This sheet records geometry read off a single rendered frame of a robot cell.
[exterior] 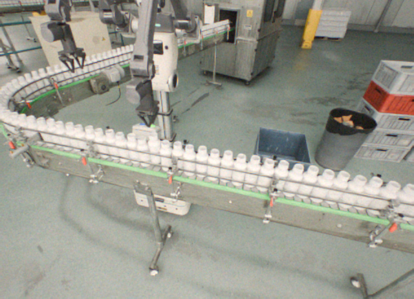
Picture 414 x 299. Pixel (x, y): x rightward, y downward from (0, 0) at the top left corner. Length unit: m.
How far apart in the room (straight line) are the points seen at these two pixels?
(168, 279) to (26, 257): 1.15
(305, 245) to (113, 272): 1.57
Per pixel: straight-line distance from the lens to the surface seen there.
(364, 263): 2.34
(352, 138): 2.65
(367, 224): 1.20
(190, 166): 1.00
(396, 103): 3.05
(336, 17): 10.20
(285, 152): 1.68
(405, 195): 1.14
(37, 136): 1.46
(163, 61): 1.46
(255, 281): 1.92
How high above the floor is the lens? 1.77
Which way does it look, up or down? 38 degrees down
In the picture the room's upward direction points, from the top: 2 degrees clockwise
